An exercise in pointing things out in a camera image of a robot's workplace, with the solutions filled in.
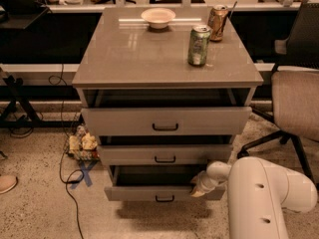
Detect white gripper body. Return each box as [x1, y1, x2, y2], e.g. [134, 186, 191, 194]
[195, 171, 223, 195]

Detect grey bottom drawer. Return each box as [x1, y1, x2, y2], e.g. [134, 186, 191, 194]
[104, 164, 227, 204]

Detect grey drawer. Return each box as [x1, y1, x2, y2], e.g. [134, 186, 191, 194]
[82, 107, 251, 136]
[104, 164, 227, 204]
[98, 144, 232, 165]

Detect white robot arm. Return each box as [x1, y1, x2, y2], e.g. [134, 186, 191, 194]
[190, 156, 318, 239]

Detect grey middle drawer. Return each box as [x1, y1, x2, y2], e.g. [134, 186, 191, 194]
[98, 144, 232, 165]

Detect grey top drawer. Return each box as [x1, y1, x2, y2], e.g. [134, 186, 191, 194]
[82, 107, 251, 136]

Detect blue tape cross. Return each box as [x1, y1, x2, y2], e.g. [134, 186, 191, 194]
[70, 160, 98, 189]

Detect colourful crumpled snack bags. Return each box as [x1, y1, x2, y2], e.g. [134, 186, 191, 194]
[67, 125, 100, 161]

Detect office chair beige seat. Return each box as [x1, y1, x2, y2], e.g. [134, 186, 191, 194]
[236, 0, 319, 184]

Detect green soda can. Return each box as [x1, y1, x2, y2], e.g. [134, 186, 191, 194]
[187, 25, 211, 67]

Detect orange soda can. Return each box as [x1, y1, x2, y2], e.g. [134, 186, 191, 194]
[207, 5, 228, 42]

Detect white bowl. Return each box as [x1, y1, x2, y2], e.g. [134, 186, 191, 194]
[141, 8, 175, 29]

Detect pink shoe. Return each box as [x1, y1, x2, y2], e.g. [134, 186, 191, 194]
[0, 175, 18, 194]

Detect black desk chair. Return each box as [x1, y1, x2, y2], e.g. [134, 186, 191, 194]
[0, 0, 49, 30]

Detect black floor cable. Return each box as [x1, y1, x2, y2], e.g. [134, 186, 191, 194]
[47, 63, 86, 239]

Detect black desk frame leg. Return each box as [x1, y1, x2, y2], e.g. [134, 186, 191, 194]
[0, 70, 83, 128]

